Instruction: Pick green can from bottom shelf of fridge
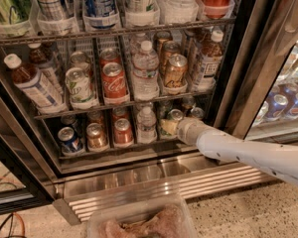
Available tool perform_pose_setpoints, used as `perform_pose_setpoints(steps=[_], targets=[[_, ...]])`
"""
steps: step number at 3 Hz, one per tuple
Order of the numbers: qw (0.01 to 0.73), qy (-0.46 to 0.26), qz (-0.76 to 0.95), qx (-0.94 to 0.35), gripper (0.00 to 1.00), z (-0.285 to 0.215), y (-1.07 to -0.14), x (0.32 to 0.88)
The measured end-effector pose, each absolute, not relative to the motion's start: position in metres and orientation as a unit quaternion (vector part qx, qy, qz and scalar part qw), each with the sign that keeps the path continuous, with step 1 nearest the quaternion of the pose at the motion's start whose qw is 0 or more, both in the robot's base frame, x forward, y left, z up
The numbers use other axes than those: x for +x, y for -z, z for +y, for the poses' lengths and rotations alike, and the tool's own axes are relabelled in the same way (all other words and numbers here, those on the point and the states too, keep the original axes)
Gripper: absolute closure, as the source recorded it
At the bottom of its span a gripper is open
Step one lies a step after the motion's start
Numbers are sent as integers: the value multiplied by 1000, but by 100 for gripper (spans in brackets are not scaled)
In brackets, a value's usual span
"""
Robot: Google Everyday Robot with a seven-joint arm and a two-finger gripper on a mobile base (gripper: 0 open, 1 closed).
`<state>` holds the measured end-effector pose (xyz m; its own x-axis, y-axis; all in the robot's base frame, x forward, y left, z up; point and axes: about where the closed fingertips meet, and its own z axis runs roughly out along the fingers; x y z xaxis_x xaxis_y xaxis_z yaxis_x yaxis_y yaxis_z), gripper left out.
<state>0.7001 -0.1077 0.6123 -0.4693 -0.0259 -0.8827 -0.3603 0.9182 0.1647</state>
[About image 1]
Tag green soda can front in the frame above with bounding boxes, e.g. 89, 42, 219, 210
160, 109, 184, 138

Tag tea bottle left front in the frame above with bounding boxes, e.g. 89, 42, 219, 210
4, 54, 64, 113

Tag blue pepsi can bottom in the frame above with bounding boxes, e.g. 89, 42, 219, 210
58, 127, 83, 156

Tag tea bottle left rear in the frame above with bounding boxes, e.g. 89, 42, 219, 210
28, 43, 64, 94

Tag red can bottom front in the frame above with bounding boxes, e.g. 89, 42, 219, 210
114, 118, 134, 147

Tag shelf water bottle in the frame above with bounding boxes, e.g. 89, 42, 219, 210
137, 106, 157, 144
132, 41, 159, 101

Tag gold can middle front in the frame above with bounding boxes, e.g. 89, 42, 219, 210
163, 54, 188, 88

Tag bottom shelf water bottle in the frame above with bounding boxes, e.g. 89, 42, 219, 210
137, 106, 157, 144

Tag copper can bottom front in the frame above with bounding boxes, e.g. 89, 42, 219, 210
86, 123, 108, 151

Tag white green can middle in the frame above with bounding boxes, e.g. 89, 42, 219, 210
66, 67, 97, 110

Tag clear plastic food container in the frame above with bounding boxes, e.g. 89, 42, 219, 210
87, 194, 198, 238

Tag middle shelf water bottle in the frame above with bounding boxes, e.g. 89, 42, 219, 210
132, 41, 159, 101

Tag steel fridge base grille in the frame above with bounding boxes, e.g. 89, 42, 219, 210
53, 151, 277, 225

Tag gold can bottom right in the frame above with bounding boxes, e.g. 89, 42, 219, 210
189, 107, 205, 120

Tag tea bottle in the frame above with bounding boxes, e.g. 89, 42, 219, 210
28, 43, 64, 94
4, 54, 64, 113
192, 29, 224, 91

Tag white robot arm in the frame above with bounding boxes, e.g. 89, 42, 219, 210
163, 117, 298, 186

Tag blue pepsi can right fridge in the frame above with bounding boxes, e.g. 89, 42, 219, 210
265, 94, 288, 121

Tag orange black floor cables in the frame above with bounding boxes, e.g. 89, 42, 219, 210
0, 211, 27, 238

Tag open glass fridge door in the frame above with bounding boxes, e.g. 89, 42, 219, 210
0, 96, 56, 215

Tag gold can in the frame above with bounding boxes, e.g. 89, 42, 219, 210
163, 54, 188, 88
189, 107, 205, 120

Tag tea bottle right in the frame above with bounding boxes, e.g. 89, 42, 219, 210
192, 29, 224, 91

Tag red coca-cola can middle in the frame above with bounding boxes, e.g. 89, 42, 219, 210
101, 62, 129, 104

